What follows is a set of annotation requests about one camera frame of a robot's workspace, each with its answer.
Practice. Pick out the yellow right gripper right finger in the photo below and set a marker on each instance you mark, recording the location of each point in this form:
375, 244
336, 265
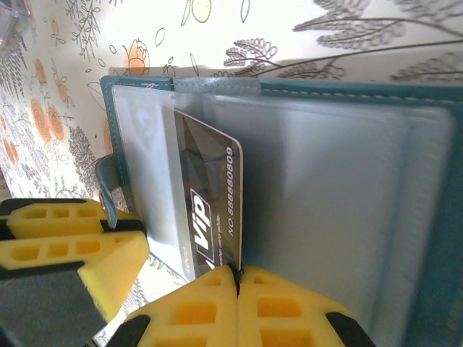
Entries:
282, 314

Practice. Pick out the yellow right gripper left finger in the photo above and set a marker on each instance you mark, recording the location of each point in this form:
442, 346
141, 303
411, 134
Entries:
195, 314

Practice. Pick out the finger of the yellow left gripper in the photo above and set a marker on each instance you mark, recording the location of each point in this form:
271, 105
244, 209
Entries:
54, 220
90, 256

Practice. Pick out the black VIP card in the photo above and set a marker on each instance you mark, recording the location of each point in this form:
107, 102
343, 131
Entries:
213, 180

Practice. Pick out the teal leather card holder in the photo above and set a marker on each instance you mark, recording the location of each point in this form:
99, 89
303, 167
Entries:
361, 180

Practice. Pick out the clear acrylic card box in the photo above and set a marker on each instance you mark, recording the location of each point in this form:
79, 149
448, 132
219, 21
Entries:
11, 14

